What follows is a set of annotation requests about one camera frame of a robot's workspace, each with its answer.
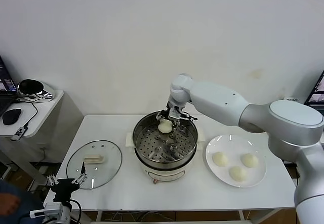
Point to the perforated steel steamer basket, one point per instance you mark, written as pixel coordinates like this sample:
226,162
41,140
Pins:
164,148

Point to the round glass lid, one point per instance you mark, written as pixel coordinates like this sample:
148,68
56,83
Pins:
101,173

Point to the black computer mouse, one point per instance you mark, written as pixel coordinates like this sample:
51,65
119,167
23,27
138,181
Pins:
11,116

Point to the white wall socket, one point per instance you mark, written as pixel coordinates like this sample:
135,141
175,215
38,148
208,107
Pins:
42,148

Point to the black open laptop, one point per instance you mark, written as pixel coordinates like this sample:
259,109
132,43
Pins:
316,89
5,92

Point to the grey usb hub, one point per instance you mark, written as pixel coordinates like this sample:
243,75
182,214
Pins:
18,133

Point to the person in blue clothing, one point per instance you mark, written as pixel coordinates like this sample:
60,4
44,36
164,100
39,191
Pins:
27,208

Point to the plain white side table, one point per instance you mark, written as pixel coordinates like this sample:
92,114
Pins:
50,117

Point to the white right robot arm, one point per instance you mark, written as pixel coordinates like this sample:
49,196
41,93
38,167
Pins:
253,107

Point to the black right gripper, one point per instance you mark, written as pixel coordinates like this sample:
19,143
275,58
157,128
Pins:
173,111

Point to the white side table with label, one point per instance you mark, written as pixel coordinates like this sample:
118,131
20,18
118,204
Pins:
293,102

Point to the shiny chrome rounded device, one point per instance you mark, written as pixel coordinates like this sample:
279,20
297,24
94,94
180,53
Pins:
30,88

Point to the large white round plate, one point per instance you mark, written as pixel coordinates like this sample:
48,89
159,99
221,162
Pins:
253,178

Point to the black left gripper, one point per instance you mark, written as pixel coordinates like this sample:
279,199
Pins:
63,187

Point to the white steamed baozi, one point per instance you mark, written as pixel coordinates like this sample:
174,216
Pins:
165,127
220,158
238,173
249,160

